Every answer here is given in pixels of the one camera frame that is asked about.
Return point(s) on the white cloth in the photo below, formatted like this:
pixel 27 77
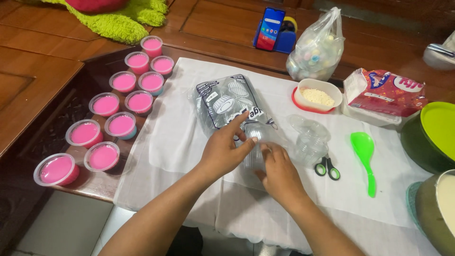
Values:
pixel 177 142

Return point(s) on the person's right hand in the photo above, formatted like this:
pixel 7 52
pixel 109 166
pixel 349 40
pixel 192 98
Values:
pixel 282 177

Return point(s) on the black green scissors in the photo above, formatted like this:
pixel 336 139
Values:
pixel 327 162

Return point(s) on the green plastic spoon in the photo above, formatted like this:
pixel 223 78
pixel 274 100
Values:
pixel 362 145

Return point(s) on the grated cheese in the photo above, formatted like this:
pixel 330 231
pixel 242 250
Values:
pixel 317 96

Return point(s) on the clear plastic cup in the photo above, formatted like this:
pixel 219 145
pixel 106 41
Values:
pixel 253 160

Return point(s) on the group of pink pudding cups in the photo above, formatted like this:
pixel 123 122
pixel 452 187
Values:
pixel 105 105

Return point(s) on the blue tape dispenser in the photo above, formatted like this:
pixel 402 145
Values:
pixel 287 41

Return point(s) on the printed plastic bag of cups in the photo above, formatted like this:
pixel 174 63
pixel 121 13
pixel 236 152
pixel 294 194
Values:
pixel 220 96

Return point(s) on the silver grey object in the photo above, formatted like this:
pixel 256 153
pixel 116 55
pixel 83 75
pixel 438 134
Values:
pixel 439 53

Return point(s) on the pink plush item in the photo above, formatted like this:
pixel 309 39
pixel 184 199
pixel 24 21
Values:
pixel 96 5

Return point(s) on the blue smartphone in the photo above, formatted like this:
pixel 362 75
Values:
pixel 270 28

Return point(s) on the white rectangular container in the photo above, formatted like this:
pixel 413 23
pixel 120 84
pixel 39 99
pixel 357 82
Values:
pixel 320 85

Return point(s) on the teal mat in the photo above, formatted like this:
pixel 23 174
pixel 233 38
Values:
pixel 412 202

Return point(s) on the person's dark clothing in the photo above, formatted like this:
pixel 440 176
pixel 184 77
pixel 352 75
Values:
pixel 186 243

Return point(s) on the green fluffy toy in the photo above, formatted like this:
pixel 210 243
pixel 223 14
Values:
pixel 113 25

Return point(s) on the red white tissue pack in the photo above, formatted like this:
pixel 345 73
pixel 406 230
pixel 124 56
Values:
pixel 384 96

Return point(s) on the olive pot with white cream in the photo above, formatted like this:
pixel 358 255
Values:
pixel 432 213

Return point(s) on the red container lid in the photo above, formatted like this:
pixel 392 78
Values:
pixel 297 106

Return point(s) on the clear bag of candies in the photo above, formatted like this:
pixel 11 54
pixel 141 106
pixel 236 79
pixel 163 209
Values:
pixel 316 49

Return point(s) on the stack of clear plastic cups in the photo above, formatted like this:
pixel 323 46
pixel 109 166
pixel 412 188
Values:
pixel 311 142

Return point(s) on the dark green bowl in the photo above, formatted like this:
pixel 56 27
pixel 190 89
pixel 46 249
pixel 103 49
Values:
pixel 414 142

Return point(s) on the lime green lid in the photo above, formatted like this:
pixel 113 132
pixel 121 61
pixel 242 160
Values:
pixel 439 128

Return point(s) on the person's left hand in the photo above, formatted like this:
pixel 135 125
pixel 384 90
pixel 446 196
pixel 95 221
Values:
pixel 220 153

